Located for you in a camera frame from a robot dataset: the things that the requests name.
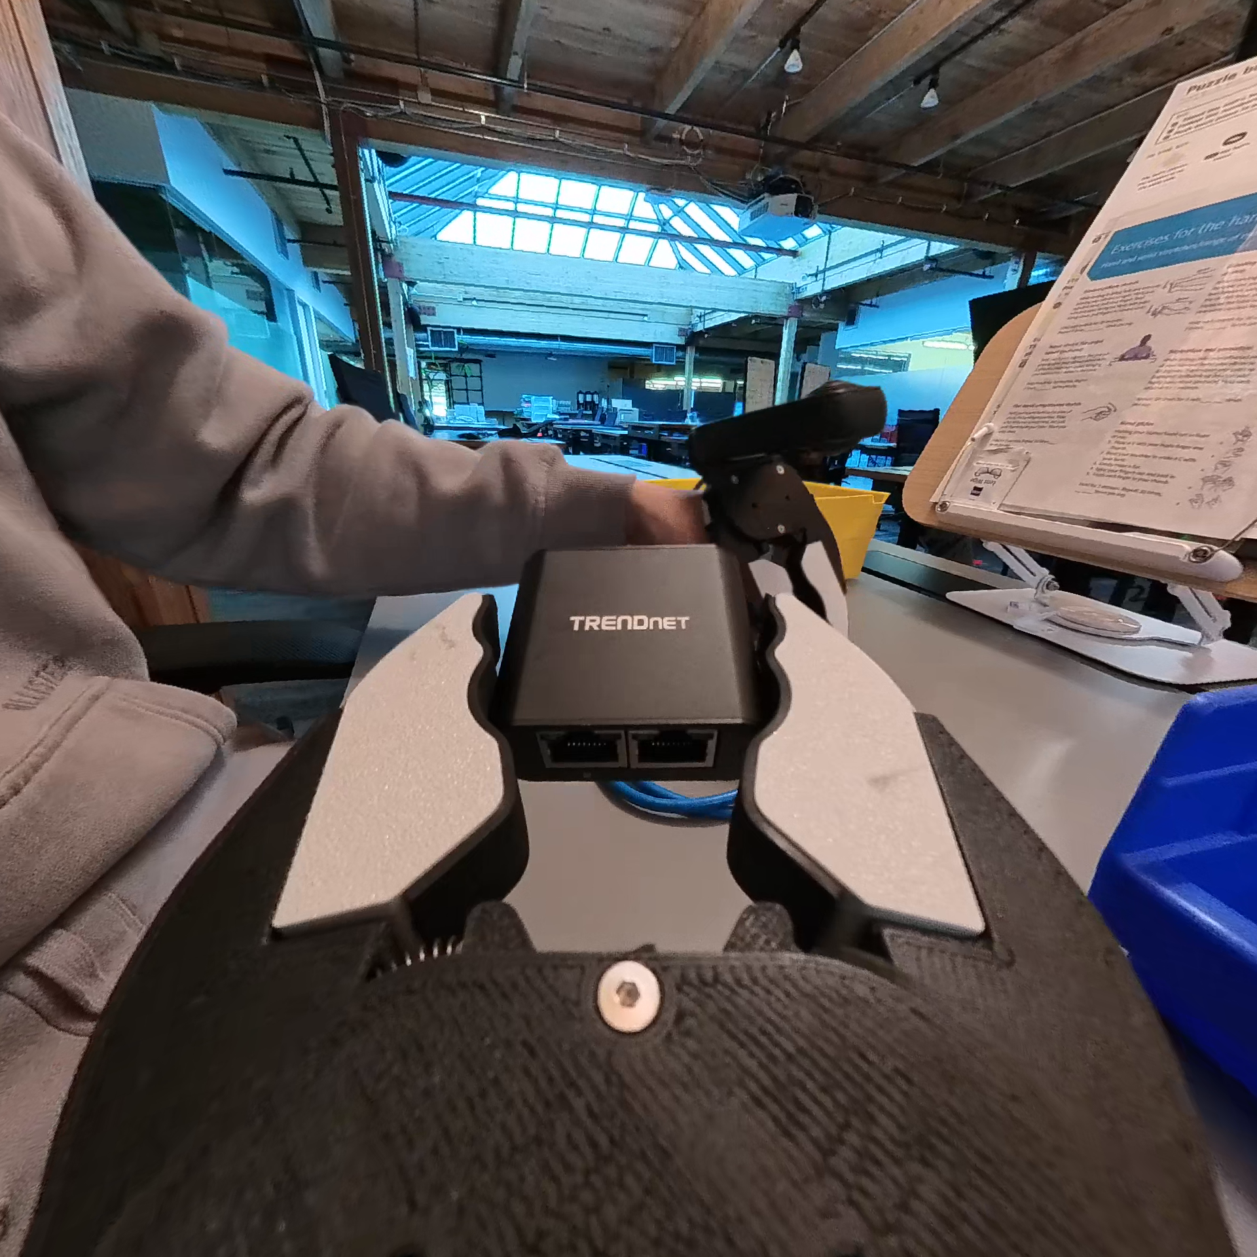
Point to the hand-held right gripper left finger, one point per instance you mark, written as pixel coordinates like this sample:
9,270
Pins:
391,785

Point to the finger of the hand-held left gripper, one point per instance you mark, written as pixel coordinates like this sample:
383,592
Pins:
835,584

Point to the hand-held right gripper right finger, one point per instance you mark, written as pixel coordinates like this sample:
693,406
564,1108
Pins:
864,785

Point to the black network adapter box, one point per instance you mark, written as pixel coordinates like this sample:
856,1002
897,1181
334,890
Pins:
630,668

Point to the person's left forearm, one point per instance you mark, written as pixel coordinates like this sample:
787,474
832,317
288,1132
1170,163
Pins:
413,501

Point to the grey desk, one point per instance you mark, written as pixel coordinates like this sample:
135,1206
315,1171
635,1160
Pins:
981,686

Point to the person's left hand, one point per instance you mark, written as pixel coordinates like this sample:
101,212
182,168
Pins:
667,515

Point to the yellow plastic bin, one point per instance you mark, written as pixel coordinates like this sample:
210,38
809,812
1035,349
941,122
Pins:
854,520

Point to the background workbenches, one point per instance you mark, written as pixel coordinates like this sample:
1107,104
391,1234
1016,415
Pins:
588,427

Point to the small clear card holder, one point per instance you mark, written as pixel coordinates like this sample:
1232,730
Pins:
993,481

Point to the wooden document stand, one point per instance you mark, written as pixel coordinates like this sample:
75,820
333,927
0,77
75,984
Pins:
967,422

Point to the person in grey hoodie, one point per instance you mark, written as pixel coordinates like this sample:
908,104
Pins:
99,766

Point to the white ceiling projector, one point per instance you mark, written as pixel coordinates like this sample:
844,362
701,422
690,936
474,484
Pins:
782,206

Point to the black computer monitor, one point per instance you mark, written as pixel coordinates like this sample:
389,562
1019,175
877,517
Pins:
1007,318

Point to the blue plastic bin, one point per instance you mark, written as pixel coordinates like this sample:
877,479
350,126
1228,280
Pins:
1190,882

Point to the skylight window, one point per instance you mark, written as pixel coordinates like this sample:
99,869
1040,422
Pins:
550,221

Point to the printed instruction sheet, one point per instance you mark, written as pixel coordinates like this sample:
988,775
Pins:
1159,373

